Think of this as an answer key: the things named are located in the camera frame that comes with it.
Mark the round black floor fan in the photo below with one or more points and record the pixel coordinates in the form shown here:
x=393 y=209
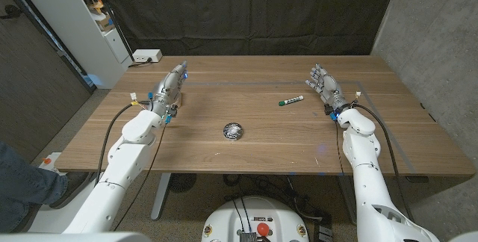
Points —
x=182 y=182

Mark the small cardboard box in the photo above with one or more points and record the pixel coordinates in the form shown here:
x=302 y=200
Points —
x=105 y=22

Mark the black backdrop stand pole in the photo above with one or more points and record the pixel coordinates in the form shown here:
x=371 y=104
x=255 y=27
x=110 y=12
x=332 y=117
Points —
x=112 y=18

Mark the white robot torso base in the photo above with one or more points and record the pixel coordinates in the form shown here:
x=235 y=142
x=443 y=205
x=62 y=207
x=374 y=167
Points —
x=254 y=216

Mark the small orange cap item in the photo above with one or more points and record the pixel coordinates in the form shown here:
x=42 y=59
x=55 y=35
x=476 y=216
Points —
x=46 y=161

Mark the red emergency stop button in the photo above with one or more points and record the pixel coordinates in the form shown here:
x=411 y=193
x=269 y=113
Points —
x=263 y=229

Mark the white shelf cabinet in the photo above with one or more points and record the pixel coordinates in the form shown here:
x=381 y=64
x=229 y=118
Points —
x=71 y=21

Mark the yellow toy figure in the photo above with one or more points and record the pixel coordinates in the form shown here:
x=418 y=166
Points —
x=97 y=6

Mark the white power strip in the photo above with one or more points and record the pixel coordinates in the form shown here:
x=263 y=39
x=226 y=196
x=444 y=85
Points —
x=147 y=55

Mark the white marker with green cap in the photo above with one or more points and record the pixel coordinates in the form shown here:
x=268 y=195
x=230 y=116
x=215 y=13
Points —
x=291 y=101

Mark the round silver glitter compact mirror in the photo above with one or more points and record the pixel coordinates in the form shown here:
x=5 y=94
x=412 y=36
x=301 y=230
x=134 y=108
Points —
x=233 y=131

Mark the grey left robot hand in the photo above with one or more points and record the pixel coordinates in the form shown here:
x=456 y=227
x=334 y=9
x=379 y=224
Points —
x=168 y=89

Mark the light blue floor item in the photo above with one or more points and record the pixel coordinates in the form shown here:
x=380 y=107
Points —
x=95 y=80

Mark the black backdrop curtain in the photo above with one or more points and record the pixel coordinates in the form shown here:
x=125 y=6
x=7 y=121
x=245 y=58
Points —
x=246 y=10

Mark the person's leg in jeans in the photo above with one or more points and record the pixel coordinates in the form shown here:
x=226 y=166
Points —
x=26 y=186

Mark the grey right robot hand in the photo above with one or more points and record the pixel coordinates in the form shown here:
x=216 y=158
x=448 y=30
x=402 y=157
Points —
x=330 y=87

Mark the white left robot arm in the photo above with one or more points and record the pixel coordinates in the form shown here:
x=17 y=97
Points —
x=119 y=167

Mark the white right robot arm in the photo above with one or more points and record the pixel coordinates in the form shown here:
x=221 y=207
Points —
x=366 y=182

